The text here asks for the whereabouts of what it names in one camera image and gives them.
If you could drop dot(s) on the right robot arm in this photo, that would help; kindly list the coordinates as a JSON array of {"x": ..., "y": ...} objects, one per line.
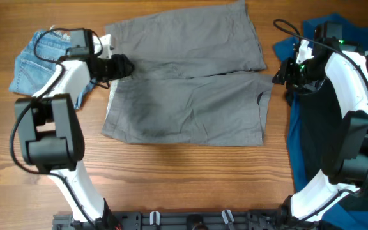
[{"x": 344, "y": 164}]

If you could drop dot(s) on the folded blue denim jeans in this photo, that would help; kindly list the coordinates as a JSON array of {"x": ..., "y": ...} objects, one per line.
[{"x": 37, "y": 62}]

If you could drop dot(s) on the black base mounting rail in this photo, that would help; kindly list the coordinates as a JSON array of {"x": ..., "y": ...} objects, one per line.
[{"x": 246, "y": 220}]

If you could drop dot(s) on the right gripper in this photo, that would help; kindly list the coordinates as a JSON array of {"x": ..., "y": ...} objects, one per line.
[{"x": 287, "y": 72}]

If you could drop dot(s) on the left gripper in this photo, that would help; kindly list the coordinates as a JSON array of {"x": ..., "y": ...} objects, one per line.
[{"x": 119, "y": 66}]

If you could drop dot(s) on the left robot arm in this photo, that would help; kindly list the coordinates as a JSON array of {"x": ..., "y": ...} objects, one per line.
[{"x": 51, "y": 137}]

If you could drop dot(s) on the blue garment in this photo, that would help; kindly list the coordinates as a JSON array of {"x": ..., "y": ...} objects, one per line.
[{"x": 337, "y": 217}]

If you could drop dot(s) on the grey cotton shorts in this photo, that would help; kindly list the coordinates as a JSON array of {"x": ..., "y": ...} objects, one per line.
[{"x": 198, "y": 78}]

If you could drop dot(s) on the black shorts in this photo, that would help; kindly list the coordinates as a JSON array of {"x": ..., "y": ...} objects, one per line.
[{"x": 320, "y": 117}]

